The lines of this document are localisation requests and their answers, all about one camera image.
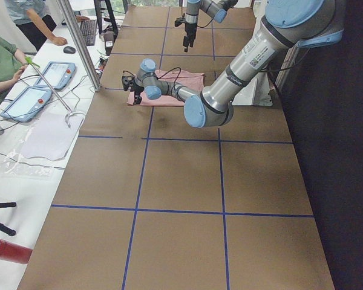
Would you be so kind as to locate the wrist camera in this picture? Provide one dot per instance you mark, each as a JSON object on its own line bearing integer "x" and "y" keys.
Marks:
{"x": 127, "y": 80}
{"x": 179, "y": 21}

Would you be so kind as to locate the black camera tripod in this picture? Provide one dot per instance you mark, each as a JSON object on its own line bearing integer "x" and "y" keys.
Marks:
{"x": 6, "y": 209}

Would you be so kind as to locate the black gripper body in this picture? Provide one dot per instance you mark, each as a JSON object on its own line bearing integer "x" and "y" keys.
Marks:
{"x": 189, "y": 29}
{"x": 136, "y": 87}

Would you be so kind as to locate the metal rod green tip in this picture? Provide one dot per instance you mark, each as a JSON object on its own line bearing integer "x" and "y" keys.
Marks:
{"x": 70, "y": 113}

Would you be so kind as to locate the red cylinder bottle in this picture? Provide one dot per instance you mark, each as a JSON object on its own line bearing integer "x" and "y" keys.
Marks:
{"x": 12, "y": 252}

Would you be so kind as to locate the black computer mouse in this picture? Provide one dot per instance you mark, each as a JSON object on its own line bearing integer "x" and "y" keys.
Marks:
{"x": 69, "y": 50}

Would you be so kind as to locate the standing person dark trousers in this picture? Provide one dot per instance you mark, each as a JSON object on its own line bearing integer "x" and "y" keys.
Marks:
{"x": 34, "y": 21}

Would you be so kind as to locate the upper teach pendant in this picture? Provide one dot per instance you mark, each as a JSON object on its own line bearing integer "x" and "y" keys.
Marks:
{"x": 59, "y": 74}

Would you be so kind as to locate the lower teach pendant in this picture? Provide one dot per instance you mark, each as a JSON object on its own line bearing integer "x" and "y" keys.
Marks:
{"x": 27, "y": 104}

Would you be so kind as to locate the white cloth on desk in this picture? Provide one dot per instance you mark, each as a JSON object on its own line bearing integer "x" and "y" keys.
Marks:
{"x": 50, "y": 137}

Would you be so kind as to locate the seated person green shirt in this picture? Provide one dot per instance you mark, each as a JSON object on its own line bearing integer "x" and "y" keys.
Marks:
{"x": 12, "y": 65}

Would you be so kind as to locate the pink Snoopy t-shirt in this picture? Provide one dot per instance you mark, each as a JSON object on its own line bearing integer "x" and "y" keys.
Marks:
{"x": 192, "y": 80}

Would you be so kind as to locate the aluminium frame post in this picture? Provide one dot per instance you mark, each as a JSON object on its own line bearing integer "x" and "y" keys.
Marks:
{"x": 70, "y": 19}

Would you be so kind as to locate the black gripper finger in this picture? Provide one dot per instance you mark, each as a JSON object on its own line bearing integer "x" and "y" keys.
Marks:
{"x": 137, "y": 99}
{"x": 191, "y": 40}
{"x": 186, "y": 43}

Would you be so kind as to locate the black keyboard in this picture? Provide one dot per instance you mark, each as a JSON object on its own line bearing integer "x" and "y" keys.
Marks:
{"x": 88, "y": 29}

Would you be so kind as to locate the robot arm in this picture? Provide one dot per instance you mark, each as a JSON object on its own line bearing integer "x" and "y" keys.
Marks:
{"x": 306, "y": 24}
{"x": 217, "y": 12}

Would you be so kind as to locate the teach pendant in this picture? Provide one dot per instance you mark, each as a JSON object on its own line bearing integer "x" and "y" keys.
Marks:
{"x": 59, "y": 74}
{"x": 27, "y": 104}

